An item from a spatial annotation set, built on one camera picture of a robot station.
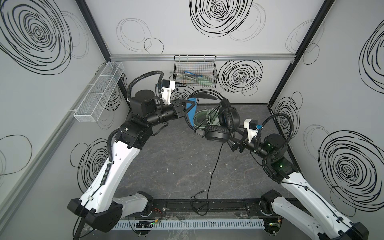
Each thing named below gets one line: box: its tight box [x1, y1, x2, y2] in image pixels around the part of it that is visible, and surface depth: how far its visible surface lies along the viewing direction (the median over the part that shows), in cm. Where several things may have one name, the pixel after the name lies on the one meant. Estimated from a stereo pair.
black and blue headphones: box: [184, 89, 241, 143], surface depth 52 cm
